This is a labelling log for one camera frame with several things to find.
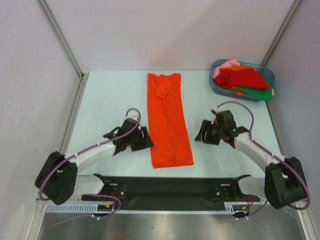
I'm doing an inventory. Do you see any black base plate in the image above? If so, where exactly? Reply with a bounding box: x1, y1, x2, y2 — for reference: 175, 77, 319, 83
81, 174, 260, 208

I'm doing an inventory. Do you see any red t shirt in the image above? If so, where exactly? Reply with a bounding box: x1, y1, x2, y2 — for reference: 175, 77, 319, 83
213, 67, 271, 90

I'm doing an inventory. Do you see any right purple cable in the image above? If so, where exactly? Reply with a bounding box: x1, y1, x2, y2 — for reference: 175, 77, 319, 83
214, 101, 312, 220

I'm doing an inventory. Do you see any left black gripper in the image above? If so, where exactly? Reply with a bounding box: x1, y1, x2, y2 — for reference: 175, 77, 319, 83
126, 125, 154, 152

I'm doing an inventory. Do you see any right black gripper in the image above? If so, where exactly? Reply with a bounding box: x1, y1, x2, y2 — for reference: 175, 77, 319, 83
194, 119, 225, 145

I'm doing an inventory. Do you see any green t shirt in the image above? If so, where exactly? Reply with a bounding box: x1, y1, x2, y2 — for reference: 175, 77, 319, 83
241, 78, 275, 102

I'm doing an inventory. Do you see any blue plastic basket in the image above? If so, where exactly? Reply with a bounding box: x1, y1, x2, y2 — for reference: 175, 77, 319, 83
209, 59, 275, 102

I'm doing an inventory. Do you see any orange t shirt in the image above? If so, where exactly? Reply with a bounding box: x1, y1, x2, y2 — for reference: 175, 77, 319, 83
147, 73, 194, 169
230, 86, 246, 96

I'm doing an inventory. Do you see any pink t shirt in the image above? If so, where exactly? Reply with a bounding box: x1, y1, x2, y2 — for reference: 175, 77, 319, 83
213, 59, 241, 79

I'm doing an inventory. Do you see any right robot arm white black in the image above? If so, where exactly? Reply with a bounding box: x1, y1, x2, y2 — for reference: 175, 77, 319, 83
194, 110, 311, 209

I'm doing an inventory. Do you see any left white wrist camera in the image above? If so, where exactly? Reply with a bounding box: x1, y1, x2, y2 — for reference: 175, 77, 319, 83
125, 115, 141, 122

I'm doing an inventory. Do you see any white slotted cable duct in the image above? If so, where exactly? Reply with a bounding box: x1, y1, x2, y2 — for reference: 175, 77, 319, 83
45, 203, 248, 215

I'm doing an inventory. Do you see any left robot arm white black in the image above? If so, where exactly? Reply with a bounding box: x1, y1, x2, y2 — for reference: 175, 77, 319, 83
34, 117, 155, 205

